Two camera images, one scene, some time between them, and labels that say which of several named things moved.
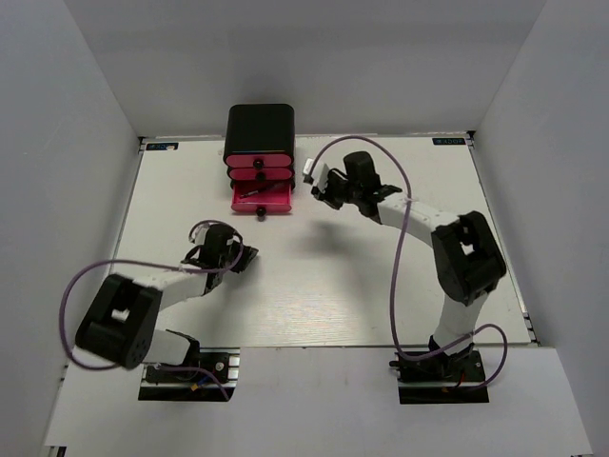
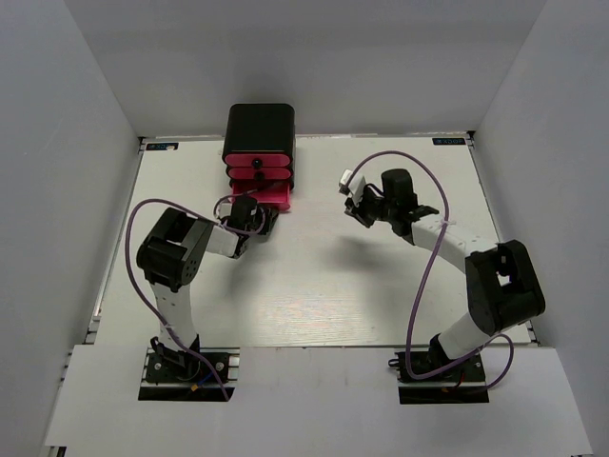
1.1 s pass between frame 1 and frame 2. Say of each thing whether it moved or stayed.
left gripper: moved
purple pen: stayed
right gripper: moved
